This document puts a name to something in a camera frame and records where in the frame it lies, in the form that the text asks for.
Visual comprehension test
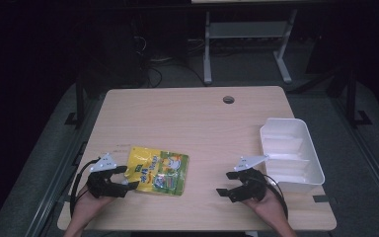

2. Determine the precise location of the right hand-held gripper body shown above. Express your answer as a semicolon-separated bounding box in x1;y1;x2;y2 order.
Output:
229;154;270;203

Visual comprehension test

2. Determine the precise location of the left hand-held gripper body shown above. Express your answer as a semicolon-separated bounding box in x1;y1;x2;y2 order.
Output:
86;152;129;199

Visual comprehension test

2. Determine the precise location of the yellow green snack bag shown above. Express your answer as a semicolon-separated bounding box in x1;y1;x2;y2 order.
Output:
123;145;190;198

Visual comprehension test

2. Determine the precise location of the person's left hand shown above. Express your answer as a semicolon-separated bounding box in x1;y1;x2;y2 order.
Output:
71;185;116;222

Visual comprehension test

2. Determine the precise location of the person's right hand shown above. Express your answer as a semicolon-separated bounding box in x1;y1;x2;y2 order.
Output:
242;188;289;228

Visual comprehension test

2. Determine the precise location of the white plastic bin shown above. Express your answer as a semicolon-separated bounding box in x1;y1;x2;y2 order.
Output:
259;117;326;195

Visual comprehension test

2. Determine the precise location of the black metal stand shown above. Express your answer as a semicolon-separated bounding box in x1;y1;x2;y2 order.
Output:
343;63;373;128
64;77;87;130

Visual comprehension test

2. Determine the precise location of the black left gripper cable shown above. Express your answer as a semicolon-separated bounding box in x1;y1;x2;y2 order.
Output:
69;157;103;219

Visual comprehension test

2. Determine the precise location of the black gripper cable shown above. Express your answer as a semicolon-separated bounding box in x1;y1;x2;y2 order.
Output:
263;174;289;220
69;157;103;219

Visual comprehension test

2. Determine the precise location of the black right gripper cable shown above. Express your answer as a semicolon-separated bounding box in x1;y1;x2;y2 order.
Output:
263;174;289;220

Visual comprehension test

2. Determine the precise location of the metal floor rail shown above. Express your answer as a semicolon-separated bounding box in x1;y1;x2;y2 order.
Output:
24;98;102;237
330;98;379;218

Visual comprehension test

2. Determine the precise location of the black floor cable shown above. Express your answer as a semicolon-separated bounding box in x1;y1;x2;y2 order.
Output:
132;34;208;89

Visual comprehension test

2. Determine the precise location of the white metal desk frame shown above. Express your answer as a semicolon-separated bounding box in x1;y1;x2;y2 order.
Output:
190;0;330;86

